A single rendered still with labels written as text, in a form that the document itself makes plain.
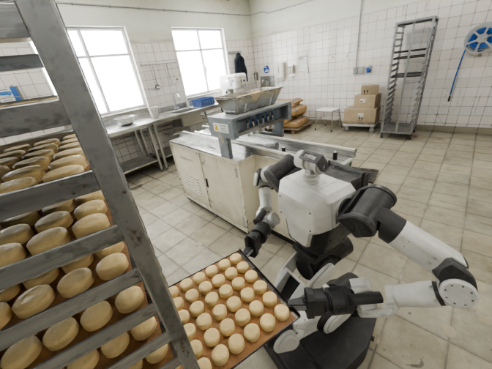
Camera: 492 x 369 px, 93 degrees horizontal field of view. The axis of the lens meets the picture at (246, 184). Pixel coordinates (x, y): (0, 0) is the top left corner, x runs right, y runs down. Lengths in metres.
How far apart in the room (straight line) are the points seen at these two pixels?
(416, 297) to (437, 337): 1.06
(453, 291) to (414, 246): 0.13
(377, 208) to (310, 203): 0.20
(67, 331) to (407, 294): 0.85
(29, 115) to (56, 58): 0.08
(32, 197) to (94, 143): 0.11
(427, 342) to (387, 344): 0.22
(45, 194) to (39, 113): 0.10
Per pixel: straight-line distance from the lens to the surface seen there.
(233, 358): 0.85
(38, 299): 0.52
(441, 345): 1.93
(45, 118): 0.36
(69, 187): 0.38
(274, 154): 1.87
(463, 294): 0.85
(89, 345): 0.54
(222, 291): 0.96
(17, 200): 0.39
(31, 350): 0.59
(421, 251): 0.82
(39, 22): 0.33
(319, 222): 0.85
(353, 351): 1.56
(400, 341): 1.86
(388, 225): 0.79
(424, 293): 0.90
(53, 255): 0.42
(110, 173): 0.34
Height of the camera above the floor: 1.52
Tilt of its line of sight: 27 degrees down
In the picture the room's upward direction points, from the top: 8 degrees counter-clockwise
